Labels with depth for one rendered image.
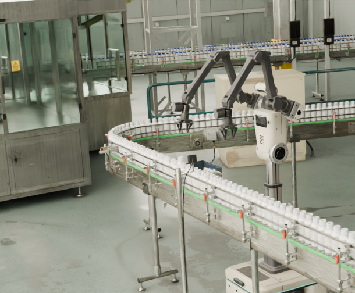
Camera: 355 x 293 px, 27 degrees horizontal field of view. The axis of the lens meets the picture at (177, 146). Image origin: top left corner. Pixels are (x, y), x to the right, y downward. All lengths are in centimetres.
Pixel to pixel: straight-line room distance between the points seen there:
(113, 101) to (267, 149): 571
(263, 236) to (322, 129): 324
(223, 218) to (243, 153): 495
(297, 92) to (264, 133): 445
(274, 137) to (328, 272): 162
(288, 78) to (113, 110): 272
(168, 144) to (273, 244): 299
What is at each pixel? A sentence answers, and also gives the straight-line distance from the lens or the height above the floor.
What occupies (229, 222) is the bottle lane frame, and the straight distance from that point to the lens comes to 476.
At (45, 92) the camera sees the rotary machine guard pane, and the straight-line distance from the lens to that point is 848.
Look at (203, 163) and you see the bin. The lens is 625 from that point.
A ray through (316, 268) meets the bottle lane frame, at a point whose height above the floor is 91.
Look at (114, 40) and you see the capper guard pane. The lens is 1077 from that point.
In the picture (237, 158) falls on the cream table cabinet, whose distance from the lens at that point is 972.
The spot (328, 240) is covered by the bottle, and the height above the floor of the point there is 107.
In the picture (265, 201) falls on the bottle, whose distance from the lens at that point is 441.
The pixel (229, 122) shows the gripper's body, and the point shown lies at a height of 151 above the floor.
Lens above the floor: 246
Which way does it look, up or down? 13 degrees down
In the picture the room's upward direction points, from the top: 3 degrees counter-clockwise
